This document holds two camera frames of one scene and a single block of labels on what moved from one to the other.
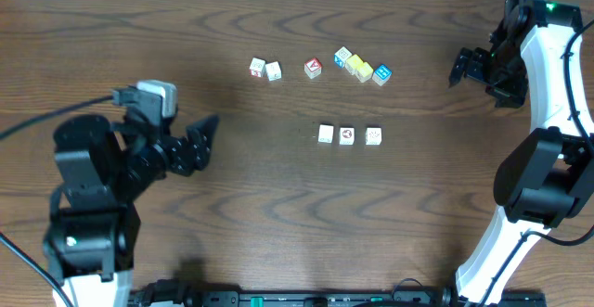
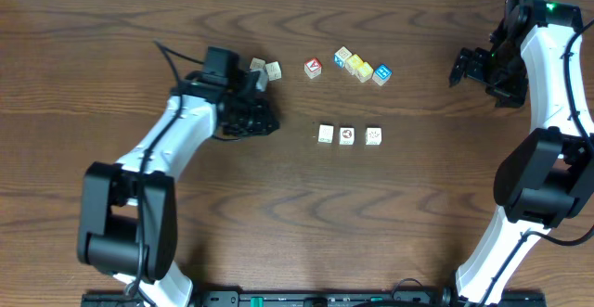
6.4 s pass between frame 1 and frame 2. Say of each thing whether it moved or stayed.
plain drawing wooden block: stayed
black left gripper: moved
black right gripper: stayed
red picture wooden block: stayed
